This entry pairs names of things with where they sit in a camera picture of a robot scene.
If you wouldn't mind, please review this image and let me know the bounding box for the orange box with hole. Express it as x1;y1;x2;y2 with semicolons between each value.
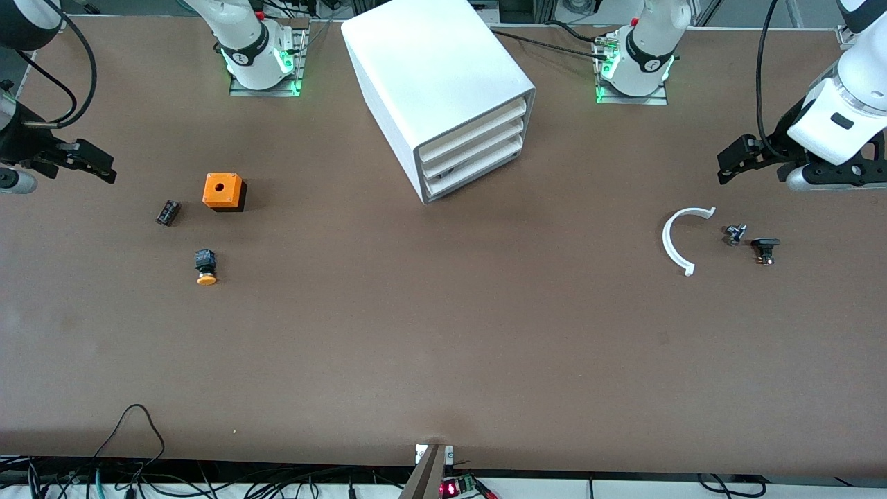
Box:
202;173;247;213

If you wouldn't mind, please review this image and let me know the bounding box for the camera mount post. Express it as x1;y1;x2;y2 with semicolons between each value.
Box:
398;444;455;499

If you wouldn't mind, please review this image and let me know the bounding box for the white curved plastic ring segment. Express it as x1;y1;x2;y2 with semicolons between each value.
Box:
662;206;717;277

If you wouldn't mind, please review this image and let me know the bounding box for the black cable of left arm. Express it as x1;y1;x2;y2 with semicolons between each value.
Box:
755;0;799;159

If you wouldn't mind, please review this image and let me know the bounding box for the black looped cable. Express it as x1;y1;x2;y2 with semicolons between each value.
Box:
92;404;167;462

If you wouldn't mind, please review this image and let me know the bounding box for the circuit board with red light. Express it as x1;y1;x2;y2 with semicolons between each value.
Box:
440;473;498;499

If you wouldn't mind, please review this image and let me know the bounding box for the white drawer cabinet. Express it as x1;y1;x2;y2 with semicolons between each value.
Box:
341;0;538;205

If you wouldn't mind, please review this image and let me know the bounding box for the orange push button black body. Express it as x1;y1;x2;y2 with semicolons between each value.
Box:
194;249;218;286

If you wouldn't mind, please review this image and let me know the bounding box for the black cable on table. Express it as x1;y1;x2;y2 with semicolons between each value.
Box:
489;28;614;62

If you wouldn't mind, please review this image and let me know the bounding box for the small black bracket component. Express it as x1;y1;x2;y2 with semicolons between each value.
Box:
751;237;782;266

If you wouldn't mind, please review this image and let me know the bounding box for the metal base plate right arm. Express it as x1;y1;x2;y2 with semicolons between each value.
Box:
229;21;309;98

